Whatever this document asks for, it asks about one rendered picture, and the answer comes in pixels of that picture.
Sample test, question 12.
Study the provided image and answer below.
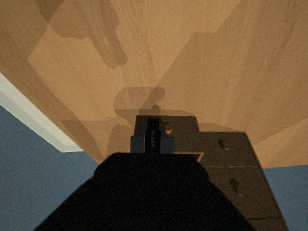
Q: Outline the brown wooden chest of drawers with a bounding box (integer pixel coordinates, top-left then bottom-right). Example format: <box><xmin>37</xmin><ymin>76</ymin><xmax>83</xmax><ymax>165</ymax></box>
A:
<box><xmin>200</xmin><ymin>131</ymin><xmax>289</xmax><ymax>231</ymax></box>

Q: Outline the dark brown drawer front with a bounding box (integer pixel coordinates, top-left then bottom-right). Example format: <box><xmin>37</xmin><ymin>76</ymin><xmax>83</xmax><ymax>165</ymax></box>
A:
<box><xmin>250</xmin><ymin>222</ymin><xmax>285</xmax><ymax>231</ymax></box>
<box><xmin>207</xmin><ymin>170</ymin><xmax>280</xmax><ymax>220</ymax></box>
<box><xmin>199</xmin><ymin>133</ymin><xmax>258</xmax><ymax>168</ymax></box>
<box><xmin>134</xmin><ymin>115</ymin><xmax>204</xmax><ymax>162</ymax></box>

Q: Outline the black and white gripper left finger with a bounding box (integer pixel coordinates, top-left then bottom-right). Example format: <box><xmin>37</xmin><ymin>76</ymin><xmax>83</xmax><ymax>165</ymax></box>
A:
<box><xmin>130</xmin><ymin>129</ymin><xmax>148</xmax><ymax>153</ymax></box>

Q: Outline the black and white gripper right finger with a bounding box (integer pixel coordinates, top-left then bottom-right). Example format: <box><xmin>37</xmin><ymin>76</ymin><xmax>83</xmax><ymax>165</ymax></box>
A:
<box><xmin>158</xmin><ymin>130</ymin><xmax>175</xmax><ymax>154</ymax></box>

